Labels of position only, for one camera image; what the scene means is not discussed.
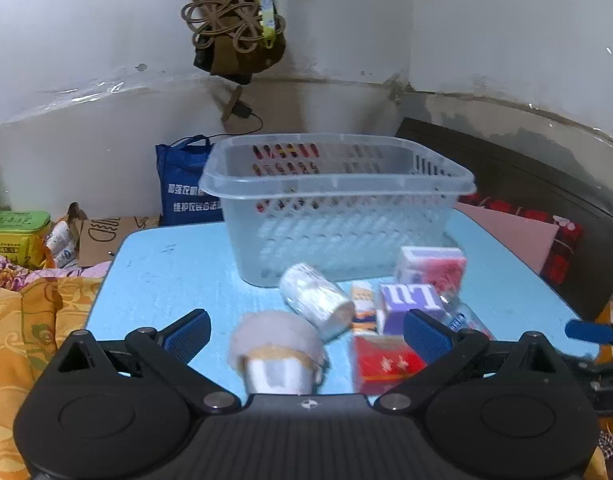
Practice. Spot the small orange white box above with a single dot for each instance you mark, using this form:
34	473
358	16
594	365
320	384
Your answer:
364	307

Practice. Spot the red cigarette box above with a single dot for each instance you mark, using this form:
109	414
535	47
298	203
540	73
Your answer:
384	362

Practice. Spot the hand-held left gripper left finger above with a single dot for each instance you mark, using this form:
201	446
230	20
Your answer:
189	334

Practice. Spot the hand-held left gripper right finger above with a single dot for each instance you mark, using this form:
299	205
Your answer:
426	334

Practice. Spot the pink red tissue pack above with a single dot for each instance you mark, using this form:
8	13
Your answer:
434	267

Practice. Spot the purple box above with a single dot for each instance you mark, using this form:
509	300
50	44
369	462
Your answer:
409	302

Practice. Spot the orange patterned blanket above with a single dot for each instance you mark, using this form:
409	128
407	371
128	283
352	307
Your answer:
21	350

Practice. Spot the brown hanging bag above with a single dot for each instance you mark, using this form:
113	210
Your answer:
236	62

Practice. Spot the dark wooden headboard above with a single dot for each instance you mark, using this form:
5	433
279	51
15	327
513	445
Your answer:
536	175

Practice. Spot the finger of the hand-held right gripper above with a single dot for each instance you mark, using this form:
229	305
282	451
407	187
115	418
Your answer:
589	331

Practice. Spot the blue tote bag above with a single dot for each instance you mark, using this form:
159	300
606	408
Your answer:
186	185

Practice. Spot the clear plastic bottle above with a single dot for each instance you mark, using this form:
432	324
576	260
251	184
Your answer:
466	317

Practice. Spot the pink floral bedsheet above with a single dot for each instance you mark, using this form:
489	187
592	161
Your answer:
11	275

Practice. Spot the white paper roll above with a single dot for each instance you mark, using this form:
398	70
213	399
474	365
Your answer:
314	297

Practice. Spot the black charger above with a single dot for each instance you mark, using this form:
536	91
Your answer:
243	111

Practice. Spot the brown printed paper bag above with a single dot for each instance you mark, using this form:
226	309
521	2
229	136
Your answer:
104	240

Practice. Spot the clear plastic slotted basket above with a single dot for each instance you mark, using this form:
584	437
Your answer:
336	230

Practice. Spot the green lidded box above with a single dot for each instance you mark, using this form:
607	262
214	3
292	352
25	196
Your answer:
16	235

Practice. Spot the white drink packets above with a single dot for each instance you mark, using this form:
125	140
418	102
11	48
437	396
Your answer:
61	247

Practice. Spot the red plaid cloth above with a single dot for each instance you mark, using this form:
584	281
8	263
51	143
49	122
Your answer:
566	245

